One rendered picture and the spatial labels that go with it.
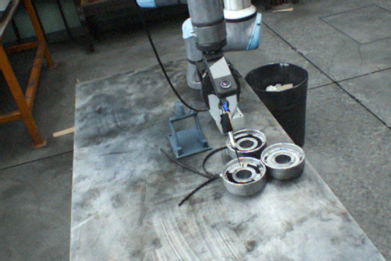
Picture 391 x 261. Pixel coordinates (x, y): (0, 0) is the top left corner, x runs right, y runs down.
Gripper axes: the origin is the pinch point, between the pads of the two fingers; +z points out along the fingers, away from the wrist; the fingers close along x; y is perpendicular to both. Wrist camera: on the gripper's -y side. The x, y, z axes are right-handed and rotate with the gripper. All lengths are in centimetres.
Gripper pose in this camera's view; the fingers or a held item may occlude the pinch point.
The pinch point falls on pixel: (225, 118)
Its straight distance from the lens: 108.5
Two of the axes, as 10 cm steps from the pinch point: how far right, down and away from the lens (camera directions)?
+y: -2.7, -4.8, 8.4
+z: 1.6, 8.3, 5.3
